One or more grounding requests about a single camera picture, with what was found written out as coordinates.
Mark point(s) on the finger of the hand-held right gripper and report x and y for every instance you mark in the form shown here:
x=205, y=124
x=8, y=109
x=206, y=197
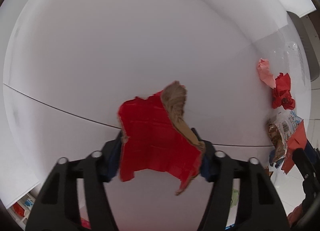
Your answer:
x=303, y=163
x=313, y=153

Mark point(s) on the torn snack wrapper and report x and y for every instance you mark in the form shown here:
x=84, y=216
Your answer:
x=285, y=126

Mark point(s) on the red crumpled paper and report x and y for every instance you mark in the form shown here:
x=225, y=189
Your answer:
x=282, y=91

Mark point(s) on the torn red cardboard piece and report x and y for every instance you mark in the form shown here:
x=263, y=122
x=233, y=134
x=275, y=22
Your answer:
x=155, y=133

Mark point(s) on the person's right forearm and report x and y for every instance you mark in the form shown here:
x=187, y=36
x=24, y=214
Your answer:
x=295, y=217

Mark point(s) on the white and blue packet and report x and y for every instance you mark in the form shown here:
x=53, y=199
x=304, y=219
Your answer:
x=29, y=201

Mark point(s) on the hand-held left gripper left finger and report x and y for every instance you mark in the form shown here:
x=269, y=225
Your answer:
x=113, y=163

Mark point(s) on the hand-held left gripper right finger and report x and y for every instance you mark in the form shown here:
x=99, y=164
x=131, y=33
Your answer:
x=205, y=168

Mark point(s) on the clear crushed plastic bottle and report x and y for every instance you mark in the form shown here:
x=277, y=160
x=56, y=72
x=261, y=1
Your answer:
x=290, y=51

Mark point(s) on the blue wrapper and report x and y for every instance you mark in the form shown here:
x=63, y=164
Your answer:
x=274, y=162

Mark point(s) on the red paper sheet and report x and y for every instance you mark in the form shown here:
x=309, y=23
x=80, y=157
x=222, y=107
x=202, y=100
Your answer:
x=296, y=143

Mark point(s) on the pink crumpled paper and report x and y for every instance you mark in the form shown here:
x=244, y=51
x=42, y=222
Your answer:
x=265, y=71

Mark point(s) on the green crumpled paper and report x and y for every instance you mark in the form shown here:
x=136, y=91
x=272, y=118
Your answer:
x=234, y=197

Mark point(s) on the red packet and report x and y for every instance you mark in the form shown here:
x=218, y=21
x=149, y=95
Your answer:
x=19, y=209

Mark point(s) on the grey chair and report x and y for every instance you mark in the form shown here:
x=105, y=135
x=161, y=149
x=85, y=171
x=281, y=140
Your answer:
x=308, y=46

